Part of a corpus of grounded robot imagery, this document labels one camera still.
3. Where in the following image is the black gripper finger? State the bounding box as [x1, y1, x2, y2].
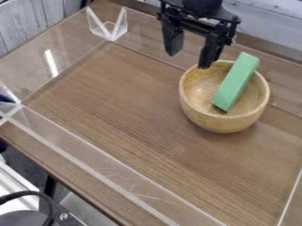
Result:
[162, 16, 185, 57]
[198, 34, 225, 69]

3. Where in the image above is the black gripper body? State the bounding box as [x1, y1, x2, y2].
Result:
[157, 0, 242, 47]

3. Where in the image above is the green rectangular block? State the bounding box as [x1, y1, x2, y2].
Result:
[212, 52, 260, 112]

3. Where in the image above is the wooden bowl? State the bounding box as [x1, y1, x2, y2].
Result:
[178, 60, 270, 133]

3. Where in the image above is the black table leg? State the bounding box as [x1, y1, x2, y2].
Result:
[44, 176, 58, 198]

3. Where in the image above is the clear acrylic corner bracket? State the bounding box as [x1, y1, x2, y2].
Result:
[86, 7, 127, 41]

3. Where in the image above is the clear acrylic tray wall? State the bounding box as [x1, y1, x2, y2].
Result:
[0, 81, 226, 226]

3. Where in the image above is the black cable loop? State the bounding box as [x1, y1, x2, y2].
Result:
[0, 190, 55, 226]

